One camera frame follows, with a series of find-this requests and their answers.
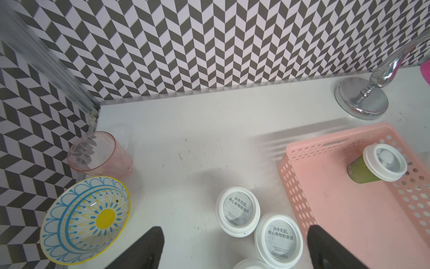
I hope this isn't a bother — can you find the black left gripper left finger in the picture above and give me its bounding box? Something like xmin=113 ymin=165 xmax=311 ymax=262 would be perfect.
xmin=106 ymin=226 xmax=165 ymax=269

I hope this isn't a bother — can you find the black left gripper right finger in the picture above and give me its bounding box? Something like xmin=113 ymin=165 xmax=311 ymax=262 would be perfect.
xmin=307 ymin=225 xmax=367 ymax=269

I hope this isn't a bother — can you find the pink perforated plastic basket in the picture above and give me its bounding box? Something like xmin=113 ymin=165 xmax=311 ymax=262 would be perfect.
xmin=278 ymin=123 xmax=430 ymax=269

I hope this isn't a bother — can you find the green yogurt cup white lid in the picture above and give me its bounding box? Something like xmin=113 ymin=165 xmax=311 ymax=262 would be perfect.
xmin=347 ymin=143 xmax=408 ymax=184

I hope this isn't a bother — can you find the blue yellow patterned bowl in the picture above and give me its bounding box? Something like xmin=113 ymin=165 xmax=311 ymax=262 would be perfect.
xmin=40 ymin=176 xmax=131 ymax=266

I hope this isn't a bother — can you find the pink transparent plastic cup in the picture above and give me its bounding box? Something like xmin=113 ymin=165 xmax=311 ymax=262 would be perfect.
xmin=67 ymin=131 xmax=133 ymax=180

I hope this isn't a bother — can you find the chrome cup holder stand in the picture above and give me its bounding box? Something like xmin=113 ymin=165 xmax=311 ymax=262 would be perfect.
xmin=334 ymin=30 xmax=430 ymax=120

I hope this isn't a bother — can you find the magenta plastic wine glass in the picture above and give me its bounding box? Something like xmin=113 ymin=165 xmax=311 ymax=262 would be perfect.
xmin=420 ymin=60 xmax=430 ymax=85

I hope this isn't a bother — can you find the aluminium corner post left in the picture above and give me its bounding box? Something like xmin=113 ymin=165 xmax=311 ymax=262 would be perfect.
xmin=1 ymin=1 xmax=100 ymax=129

